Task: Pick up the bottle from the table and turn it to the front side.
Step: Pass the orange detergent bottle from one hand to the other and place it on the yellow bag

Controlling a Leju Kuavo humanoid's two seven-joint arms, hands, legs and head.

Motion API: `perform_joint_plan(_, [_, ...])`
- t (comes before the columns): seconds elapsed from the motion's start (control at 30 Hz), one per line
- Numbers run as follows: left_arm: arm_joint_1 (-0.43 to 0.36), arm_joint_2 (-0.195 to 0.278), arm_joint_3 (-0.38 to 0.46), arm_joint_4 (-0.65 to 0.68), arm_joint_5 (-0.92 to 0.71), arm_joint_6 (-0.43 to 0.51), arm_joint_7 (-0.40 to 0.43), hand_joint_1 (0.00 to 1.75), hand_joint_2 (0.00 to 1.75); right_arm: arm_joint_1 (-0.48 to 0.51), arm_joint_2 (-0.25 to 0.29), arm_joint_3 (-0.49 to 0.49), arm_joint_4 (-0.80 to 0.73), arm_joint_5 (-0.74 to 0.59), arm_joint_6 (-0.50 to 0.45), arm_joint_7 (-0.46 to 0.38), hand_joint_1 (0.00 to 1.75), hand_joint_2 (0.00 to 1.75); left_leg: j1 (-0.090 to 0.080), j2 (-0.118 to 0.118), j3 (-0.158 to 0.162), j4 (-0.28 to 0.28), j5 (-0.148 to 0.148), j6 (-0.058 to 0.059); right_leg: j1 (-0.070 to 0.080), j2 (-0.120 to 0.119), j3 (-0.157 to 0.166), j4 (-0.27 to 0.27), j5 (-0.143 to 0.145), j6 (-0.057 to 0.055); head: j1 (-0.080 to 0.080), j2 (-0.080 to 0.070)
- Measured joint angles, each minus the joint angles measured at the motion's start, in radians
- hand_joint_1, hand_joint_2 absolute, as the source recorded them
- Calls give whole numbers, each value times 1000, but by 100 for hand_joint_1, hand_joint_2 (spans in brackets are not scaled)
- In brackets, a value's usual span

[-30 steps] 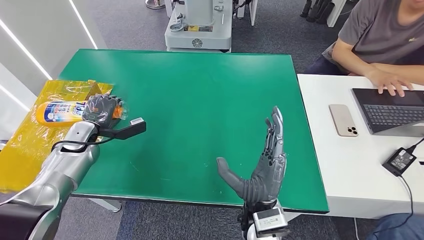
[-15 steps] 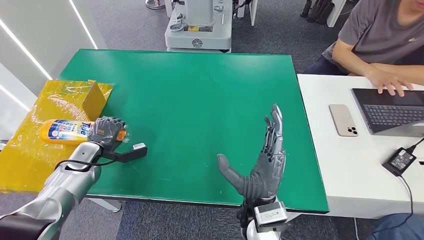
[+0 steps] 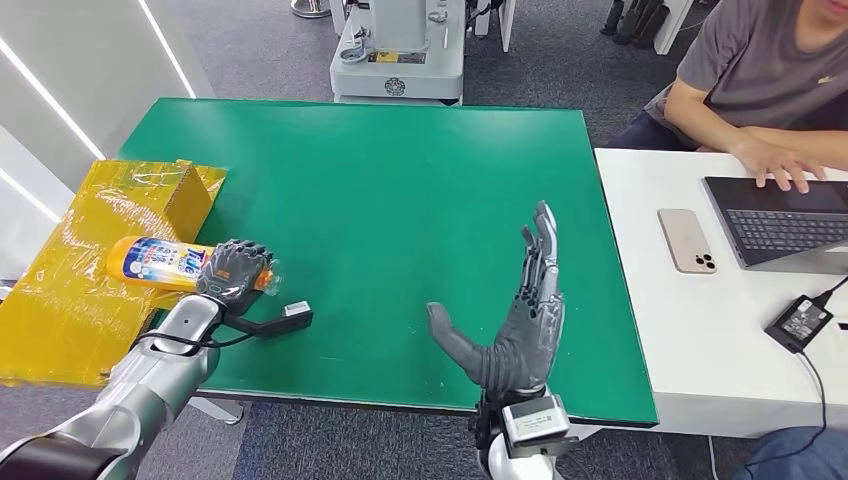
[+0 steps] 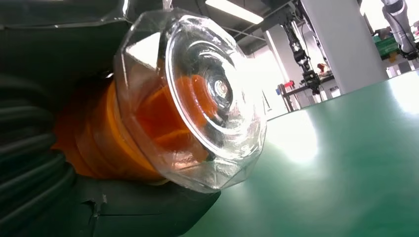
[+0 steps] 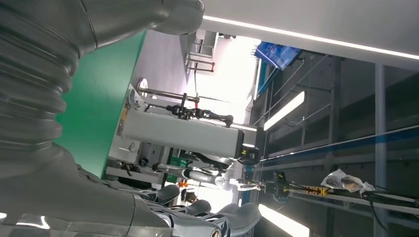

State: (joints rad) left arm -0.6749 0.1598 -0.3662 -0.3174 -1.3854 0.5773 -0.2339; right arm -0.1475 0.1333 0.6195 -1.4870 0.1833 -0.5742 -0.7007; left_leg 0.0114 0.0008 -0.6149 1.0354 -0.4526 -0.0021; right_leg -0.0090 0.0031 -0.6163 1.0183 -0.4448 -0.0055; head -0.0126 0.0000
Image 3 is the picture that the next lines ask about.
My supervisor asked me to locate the person's right hand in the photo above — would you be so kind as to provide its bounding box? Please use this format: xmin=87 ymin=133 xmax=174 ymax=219
xmin=731 ymin=137 xmax=828 ymax=195

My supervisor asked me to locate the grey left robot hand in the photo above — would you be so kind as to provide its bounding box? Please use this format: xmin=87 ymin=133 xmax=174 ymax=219
xmin=195 ymin=239 xmax=275 ymax=317

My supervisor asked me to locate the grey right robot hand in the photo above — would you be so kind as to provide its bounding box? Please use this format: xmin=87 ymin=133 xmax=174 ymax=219
xmin=427 ymin=200 xmax=566 ymax=399

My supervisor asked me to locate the orange detergent bottle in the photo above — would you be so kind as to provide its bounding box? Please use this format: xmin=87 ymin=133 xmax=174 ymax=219
xmin=105 ymin=236 xmax=283 ymax=297

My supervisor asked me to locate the dark grey laptop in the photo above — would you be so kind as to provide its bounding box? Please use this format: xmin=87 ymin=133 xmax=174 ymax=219
xmin=703 ymin=176 xmax=848 ymax=276

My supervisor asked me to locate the person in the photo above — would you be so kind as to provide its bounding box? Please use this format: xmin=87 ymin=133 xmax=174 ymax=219
xmin=606 ymin=0 xmax=848 ymax=195

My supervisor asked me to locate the beige smartphone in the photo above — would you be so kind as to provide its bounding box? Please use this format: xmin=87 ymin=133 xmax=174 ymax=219
xmin=657 ymin=208 xmax=719 ymax=276

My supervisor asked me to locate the black power adapter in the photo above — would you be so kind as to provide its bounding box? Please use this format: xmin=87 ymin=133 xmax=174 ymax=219
xmin=765 ymin=294 xmax=836 ymax=356

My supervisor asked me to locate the yellow taped cardboard box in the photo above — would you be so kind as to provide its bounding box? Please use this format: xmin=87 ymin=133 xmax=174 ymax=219
xmin=0 ymin=158 xmax=229 ymax=389

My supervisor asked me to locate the white furniture panel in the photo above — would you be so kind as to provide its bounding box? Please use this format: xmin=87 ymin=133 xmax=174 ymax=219
xmin=654 ymin=0 xmax=697 ymax=56
xmin=472 ymin=0 xmax=518 ymax=53

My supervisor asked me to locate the black cylinder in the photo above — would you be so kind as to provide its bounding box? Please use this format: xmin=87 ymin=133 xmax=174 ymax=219
xmin=633 ymin=3 xmax=672 ymax=50
xmin=600 ymin=0 xmax=627 ymax=37
xmin=614 ymin=0 xmax=653 ymax=46

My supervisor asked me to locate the white desk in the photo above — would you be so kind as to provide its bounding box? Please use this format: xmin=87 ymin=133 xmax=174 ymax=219
xmin=594 ymin=148 xmax=848 ymax=440

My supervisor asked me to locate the green table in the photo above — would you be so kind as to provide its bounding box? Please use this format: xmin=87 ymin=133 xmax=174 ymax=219
xmin=117 ymin=97 xmax=660 ymax=427

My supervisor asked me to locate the chrome chair base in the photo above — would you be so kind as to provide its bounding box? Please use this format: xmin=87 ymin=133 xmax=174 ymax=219
xmin=290 ymin=0 xmax=333 ymax=20

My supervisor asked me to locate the blue denim leg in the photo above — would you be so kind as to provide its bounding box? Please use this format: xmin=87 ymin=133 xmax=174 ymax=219
xmin=735 ymin=427 xmax=848 ymax=480

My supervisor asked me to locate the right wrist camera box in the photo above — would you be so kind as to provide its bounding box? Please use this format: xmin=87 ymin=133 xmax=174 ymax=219
xmin=501 ymin=396 xmax=572 ymax=458

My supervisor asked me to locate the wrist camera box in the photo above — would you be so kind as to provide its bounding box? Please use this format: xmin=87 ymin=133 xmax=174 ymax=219
xmin=501 ymin=396 xmax=572 ymax=458
xmin=225 ymin=301 xmax=315 ymax=339

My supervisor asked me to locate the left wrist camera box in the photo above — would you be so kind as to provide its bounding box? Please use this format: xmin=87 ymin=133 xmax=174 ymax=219
xmin=225 ymin=301 xmax=315 ymax=339

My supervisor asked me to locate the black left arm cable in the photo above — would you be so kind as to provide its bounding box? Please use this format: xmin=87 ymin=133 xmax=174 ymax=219
xmin=132 ymin=329 xmax=254 ymax=354

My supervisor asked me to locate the black adapter cable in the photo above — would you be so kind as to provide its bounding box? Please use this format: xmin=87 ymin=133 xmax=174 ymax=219
xmin=761 ymin=276 xmax=848 ymax=465

